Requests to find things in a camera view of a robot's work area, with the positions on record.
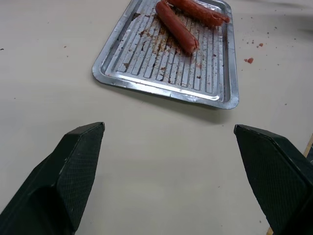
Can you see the red sausage with torn skin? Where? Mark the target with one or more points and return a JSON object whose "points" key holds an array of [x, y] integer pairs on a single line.
{"points": [[200, 11]]}

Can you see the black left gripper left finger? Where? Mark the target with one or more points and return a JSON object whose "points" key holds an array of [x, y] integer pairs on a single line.
{"points": [[61, 176]]}

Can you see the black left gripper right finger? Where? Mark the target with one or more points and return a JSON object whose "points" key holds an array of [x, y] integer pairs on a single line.
{"points": [[274, 171]]}

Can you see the red sausage with split end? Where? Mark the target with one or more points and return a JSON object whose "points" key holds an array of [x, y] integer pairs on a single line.
{"points": [[177, 28]]}

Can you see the ribbed silver metal tray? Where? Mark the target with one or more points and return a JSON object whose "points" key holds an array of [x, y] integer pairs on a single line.
{"points": [[168, 61]]}

